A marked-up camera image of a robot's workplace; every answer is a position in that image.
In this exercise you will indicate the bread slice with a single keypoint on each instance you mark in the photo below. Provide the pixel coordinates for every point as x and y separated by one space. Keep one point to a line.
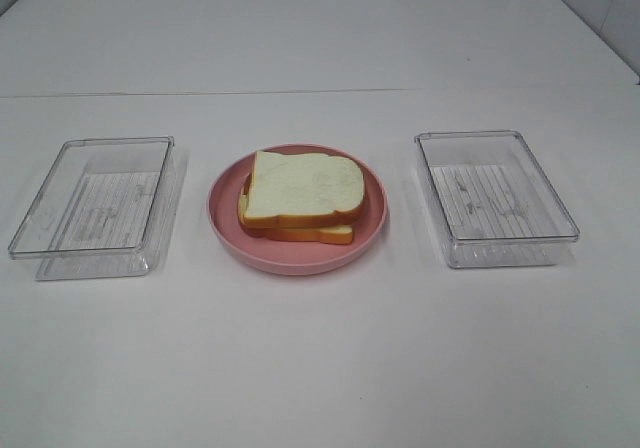
302 191
339 234

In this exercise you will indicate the clear right plastic tray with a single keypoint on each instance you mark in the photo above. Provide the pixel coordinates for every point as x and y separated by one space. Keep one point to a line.
491 203

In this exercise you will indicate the clear left plastic tray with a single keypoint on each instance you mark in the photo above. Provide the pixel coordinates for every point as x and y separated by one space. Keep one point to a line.
105 209

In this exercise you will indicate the clear plastic tray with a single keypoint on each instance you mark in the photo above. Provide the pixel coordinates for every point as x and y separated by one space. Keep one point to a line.
491 203
105 209

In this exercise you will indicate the pink round plate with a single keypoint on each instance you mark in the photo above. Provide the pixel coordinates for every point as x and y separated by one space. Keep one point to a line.
291 257

